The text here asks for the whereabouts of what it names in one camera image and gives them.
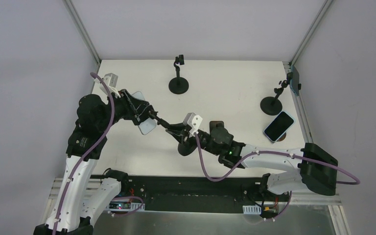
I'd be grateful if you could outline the black phone stand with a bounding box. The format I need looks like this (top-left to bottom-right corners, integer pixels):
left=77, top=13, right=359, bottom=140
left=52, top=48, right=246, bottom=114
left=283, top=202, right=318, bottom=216
left=168, top=54, right=189, bottom=94
left=149, top=111, right=202, bottom=156
left=260, top=72, right=293, bottom=116

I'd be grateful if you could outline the silver phone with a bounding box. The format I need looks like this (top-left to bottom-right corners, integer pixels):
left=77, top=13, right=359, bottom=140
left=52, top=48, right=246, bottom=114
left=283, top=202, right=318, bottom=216
left=130, top=91, right=157, bottom=135

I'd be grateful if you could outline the black phone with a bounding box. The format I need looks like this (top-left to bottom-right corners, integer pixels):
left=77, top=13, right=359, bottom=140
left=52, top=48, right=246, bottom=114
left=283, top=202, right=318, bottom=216
left=209, top=120, right=224, bottom=133

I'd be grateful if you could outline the blue-cased phone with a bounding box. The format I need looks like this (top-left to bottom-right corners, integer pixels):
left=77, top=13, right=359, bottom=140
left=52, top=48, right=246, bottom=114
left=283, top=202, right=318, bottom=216
left=263, top=111, right=295, bottom=142

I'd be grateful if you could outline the blue phone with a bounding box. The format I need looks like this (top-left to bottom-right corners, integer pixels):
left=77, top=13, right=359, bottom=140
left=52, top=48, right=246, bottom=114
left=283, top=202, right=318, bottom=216
left=289, top=65, right=302, bottom=96

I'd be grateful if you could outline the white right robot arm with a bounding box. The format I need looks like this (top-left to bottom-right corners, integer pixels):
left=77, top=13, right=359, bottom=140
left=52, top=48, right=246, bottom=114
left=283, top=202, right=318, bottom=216
left=165, top=123, right=338, bottom=201

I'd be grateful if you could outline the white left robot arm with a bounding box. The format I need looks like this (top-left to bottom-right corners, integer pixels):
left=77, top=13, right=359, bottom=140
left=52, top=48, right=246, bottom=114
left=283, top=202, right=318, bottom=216
left=33, top=89, right=156, bottom=235

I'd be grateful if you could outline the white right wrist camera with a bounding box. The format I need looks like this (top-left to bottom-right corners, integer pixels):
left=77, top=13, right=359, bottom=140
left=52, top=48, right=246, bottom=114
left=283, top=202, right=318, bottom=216
left=183, top=113, right=203, bottom=137

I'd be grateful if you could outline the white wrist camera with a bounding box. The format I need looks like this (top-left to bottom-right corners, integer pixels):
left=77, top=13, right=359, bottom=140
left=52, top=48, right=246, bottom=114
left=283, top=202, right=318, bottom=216
left=103, top=73, right=120, bottom=98
left=183, top=113, right=203, bottom=137

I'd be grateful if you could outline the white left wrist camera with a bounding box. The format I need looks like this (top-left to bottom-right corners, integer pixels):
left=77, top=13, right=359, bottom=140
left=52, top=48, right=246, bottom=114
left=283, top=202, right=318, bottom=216
left=103, top=73, right=120, bottom=98

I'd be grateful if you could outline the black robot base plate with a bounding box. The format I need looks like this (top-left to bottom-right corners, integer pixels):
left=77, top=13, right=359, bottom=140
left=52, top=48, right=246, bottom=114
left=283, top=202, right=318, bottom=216
left=118, top=176, right=275, bottom=213

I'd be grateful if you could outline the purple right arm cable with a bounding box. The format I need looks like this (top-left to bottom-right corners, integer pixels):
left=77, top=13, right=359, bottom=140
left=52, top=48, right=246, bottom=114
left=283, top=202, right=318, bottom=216
left=194, top=134, right=360, bottom=222

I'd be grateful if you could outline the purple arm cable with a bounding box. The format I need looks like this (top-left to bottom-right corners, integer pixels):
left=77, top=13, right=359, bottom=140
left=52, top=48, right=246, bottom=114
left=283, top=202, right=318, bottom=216
left=51, top=71, right=145, bottom=235
left=194, top=134, right=360, bottom=222

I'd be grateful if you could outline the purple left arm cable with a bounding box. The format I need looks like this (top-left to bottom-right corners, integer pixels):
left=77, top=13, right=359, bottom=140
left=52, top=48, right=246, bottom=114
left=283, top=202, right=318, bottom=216
left=51, top=71, right=145, bottom=235

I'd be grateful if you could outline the white slotted cable duct right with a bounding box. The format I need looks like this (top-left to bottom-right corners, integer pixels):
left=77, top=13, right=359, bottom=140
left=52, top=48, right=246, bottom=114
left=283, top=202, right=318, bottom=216
left=242, top=205, right=262, bottom=215

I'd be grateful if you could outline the aluminium frame rail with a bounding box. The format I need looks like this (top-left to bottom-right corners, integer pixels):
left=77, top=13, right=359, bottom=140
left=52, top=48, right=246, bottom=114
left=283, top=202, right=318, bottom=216
left=290, top=192, right=342, bottom=206

